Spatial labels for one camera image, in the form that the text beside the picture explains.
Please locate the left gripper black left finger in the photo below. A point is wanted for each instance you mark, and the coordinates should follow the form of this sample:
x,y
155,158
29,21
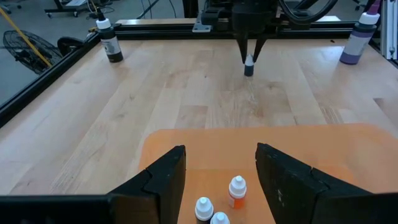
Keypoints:
x,y
158,193

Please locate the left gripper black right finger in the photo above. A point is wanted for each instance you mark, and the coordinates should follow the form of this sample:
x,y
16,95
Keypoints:
x,y
292,193

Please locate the black floor fan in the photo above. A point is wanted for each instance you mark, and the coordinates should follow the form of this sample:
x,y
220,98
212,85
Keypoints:
x,y
23,54

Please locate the black wheeled cart base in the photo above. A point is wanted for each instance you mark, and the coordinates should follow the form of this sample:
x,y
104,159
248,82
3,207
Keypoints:
x,y
62,11

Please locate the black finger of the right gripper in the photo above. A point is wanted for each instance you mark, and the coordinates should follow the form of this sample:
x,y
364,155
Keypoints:
x,y
244,48
260,46

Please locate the large purple food-colouring bottle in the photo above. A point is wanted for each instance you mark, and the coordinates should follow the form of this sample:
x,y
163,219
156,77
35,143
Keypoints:
x,y
354,46

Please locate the large black food-colouring bottle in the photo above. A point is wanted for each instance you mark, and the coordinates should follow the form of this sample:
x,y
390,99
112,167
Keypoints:
x,y
110,46

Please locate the small blue dropper bottle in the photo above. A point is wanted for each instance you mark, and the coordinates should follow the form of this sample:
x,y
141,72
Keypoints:
x,y
204,208

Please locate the small dark dropper bottle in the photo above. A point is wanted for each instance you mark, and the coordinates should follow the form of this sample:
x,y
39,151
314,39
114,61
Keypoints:
x,y
248,70

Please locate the small orange dropper bottle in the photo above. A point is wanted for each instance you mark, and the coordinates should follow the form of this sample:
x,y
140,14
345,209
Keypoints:
x,y
237,199

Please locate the orange translucent plastic bin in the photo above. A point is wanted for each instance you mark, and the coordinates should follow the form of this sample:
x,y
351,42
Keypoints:
x,y
311,149

